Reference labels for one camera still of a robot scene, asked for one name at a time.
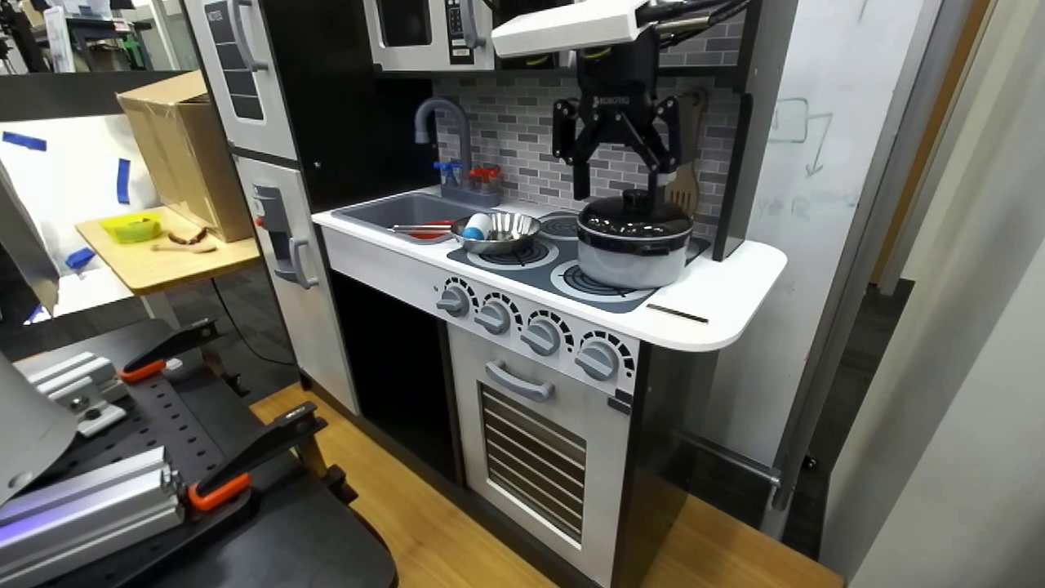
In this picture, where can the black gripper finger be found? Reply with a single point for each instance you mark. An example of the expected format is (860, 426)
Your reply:
(589, 138)
(654, 138)

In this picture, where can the toy kitchen stove unit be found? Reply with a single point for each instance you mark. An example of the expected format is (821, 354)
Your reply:
(568, 393)

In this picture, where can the cardboard box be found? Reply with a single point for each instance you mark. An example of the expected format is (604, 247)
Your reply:
(187, 158)

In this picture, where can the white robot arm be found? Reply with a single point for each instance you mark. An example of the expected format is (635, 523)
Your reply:
(596, 25)

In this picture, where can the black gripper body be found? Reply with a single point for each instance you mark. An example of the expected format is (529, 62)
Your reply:
(611, 82)

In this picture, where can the aluminium extrusion rail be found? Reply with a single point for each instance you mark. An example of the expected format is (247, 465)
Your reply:
(87, 517)

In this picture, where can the black orange clamp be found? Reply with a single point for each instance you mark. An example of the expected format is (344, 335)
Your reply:
(291, 431)
(155, 361)

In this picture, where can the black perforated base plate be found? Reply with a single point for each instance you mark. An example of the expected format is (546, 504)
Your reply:
(66, 413)

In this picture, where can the wooden spatula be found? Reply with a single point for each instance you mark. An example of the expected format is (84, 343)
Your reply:
(690, 131)

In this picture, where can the red bowl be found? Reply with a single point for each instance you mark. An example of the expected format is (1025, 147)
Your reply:
(433, 230)

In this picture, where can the grey pot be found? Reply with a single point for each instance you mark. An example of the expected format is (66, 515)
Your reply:
(629, 263)

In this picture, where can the toy microwave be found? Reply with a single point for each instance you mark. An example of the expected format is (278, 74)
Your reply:
(428, 34)

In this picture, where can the black pot lid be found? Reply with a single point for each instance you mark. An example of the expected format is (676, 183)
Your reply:
(635, 221)

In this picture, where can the toy refrigerator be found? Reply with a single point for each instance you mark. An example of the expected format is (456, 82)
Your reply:
(241, 62)

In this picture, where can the white blue-capped bottle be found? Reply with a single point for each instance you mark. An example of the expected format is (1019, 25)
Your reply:
(472, 232)

